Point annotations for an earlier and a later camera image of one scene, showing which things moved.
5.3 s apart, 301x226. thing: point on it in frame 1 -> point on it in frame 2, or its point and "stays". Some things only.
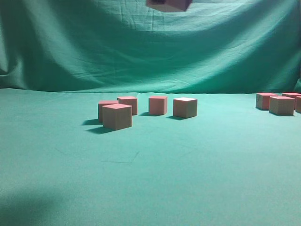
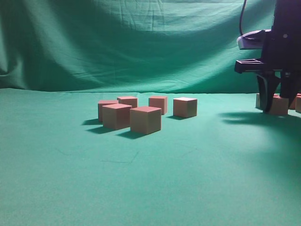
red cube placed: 185,108 stays
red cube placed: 158,105 stays
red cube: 101,103 stays
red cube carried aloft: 176,5 -> 146,119
